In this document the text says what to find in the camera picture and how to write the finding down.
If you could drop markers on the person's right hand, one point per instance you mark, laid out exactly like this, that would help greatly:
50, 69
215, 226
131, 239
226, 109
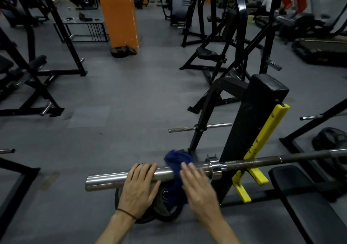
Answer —
203, 197

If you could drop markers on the person's left hand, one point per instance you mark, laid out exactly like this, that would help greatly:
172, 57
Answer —
138, 192

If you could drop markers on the steel barbell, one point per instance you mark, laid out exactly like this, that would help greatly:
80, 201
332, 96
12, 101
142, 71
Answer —
108, 180

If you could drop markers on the blue cleaning cloth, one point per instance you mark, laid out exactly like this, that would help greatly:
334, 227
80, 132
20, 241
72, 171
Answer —
177, 160

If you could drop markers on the black weight plate white lettering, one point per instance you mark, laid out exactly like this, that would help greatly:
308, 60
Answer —
146, 216

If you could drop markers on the black grip-hole weight plate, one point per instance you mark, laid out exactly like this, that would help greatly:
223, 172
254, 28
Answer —
168, 211

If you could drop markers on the metal spring collar clip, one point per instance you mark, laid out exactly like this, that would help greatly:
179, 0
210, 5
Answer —
211, 157

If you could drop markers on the yellow bar hook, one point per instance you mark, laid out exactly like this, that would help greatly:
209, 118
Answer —
268, 127

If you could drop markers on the black padded bench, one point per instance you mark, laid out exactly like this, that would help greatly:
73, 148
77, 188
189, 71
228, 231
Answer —
303, 203

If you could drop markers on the black bench press rack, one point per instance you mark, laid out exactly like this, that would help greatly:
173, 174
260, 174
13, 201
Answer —
260, 100

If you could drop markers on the large black weight plate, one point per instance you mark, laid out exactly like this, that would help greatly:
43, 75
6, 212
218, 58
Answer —
329, 141

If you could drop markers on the small black weight plate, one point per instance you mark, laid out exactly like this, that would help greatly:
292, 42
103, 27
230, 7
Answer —
130, 50
118, 52

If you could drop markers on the black and red lever machine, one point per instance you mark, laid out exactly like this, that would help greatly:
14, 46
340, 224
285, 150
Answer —
238, 40

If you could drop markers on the black incline bench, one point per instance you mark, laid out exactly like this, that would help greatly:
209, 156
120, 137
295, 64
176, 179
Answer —
35, 63

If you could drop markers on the black squat rack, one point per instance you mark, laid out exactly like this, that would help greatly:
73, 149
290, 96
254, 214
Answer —
65, 40

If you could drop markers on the wide orange pillar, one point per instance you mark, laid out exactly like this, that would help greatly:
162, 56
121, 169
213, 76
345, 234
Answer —
116, 13

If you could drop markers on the pale bucket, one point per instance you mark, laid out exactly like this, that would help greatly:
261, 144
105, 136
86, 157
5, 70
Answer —
250, 19

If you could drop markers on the black elliptical trainer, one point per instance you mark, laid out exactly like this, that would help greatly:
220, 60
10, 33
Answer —
298, 26

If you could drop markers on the black rack base frame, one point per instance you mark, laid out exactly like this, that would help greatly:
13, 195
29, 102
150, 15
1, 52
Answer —
13, 176

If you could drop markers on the black plate-loaded machine frame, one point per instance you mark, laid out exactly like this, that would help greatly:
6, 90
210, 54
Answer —
193, 30

